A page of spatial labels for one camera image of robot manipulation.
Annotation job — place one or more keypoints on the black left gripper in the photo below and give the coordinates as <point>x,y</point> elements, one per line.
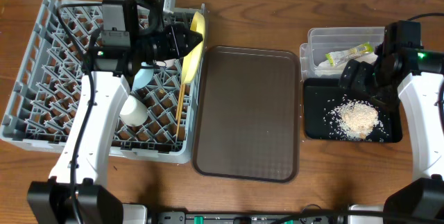
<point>171,38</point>

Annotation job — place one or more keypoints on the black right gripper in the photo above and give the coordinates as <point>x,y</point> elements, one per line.
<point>356,82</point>

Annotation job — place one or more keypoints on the white bowl with rice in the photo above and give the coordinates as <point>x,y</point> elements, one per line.
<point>165,63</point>

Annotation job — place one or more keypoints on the yellow plate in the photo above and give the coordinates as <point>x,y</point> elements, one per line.
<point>191,61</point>

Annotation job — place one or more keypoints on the blue bowl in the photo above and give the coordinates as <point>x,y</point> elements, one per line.
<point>142,77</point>

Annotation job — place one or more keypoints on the white paper cup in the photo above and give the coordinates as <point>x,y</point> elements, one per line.
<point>134,112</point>

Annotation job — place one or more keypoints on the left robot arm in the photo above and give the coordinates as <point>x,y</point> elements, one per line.
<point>135,37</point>

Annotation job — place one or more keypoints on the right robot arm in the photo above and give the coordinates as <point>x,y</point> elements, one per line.
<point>406,74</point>

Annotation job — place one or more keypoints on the black waste tray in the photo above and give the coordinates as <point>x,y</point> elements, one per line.
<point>325,104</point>

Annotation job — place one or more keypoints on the green snack wrapper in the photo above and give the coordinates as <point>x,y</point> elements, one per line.
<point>336,58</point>

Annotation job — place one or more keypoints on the clear plastic bin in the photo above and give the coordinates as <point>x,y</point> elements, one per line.
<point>322,41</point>

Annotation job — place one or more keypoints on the spilled rice pile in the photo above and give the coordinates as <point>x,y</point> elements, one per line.
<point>354,120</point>

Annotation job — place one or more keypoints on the brown serving tray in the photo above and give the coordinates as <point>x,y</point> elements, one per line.
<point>248,117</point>

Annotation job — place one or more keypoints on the grey plastic dish rack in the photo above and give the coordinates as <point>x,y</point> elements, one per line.
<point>44,99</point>

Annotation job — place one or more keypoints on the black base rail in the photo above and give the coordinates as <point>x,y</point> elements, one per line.
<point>243,218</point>

